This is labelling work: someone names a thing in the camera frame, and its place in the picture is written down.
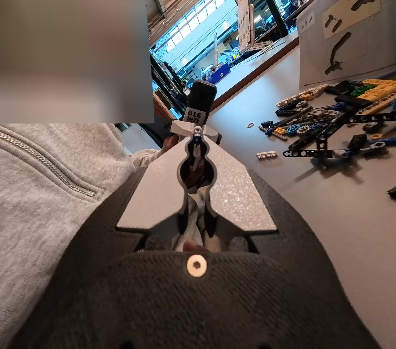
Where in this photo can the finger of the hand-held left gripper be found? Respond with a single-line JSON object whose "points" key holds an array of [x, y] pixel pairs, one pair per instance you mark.
{"points": [[212, 135], [181, 129]]}

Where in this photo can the person's left forearm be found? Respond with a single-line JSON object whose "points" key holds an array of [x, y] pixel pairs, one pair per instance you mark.
{"points": [[145, 157]]}

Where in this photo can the short white lego beam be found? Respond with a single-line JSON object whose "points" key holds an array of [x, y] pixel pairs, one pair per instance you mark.
{"points": [[266, 154]]}

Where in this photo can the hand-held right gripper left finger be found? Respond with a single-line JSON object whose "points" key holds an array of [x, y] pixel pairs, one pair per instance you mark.
{"points": [[148, 200]]}

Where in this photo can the white lego beam with blue pins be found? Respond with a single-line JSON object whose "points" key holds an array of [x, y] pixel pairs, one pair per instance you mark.
{"points": [[197, 154]]}

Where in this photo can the person's left hand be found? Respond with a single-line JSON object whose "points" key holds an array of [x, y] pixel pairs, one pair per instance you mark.
{"points": [[169, 143]]}

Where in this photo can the small blue crate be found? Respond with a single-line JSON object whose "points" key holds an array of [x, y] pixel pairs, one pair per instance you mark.
{"points": [[220, 72]]}

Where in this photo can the lego instruction sheet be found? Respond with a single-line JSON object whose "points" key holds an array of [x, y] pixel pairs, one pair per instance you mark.
{"points": [[312, 61]]}

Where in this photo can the pile of lego pieces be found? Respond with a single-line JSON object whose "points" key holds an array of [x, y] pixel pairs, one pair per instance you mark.
{"points": [[334, 120]]}

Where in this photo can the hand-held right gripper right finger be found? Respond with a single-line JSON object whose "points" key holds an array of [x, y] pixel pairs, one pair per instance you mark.
{"points": [[241, 200]]}

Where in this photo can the grey zip hoodie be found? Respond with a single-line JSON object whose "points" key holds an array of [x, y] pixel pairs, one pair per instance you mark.
{"points": [[46, 185]]}

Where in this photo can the printed instruction board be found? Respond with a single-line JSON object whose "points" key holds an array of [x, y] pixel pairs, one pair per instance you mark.
{"points": [[246, 9]]}

